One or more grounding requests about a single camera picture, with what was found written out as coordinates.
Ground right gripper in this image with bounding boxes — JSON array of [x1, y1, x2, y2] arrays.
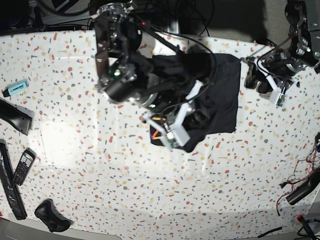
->
[[141, 80, 208, 130]]

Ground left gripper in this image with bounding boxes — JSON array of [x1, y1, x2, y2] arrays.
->
[[241, 53, 300, 94]]

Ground black T-shirt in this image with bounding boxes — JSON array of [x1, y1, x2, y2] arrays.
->
[[152, 52, 241, 153]]

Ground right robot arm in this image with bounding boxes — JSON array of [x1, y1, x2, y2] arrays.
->
[[90, 0, 215, 131]]

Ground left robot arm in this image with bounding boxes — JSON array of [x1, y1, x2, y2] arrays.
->
[[243, 0, 320, 94]]

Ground black remote control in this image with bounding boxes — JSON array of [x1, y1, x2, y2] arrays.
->
[[13, 148, 36, 186]]

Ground turquoise highlighter pen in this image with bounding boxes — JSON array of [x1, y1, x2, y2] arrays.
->
[[2, 79, 29, 98]]

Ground black game controller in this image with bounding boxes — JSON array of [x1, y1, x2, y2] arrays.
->
[[34, 198, 73, 233]]

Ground long black flat bar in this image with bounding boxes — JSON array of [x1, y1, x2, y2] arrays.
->
[[0, 139, 27, 221]]

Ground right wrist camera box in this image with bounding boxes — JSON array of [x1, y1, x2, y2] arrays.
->
[[160, 123, 191, 151]]

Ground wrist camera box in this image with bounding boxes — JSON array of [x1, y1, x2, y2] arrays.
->
[[269, 90, 289, 109], [160, 123, 191, 151]]

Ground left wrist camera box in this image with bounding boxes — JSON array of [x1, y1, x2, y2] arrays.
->
[[269, 90, 289, 109]]

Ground black floor cables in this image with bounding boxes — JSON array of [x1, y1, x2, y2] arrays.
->
[[139, 0, 216, 37]]

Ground red and black wires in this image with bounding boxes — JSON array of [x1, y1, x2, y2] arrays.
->
[[276, 142, 320, 216]]

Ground black cylinder handle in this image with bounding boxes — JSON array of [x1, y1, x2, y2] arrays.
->
[[286, 171, 320, 206]]

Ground red handled clamp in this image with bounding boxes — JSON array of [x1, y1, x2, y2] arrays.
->
[[296, 215, 320, 240]]

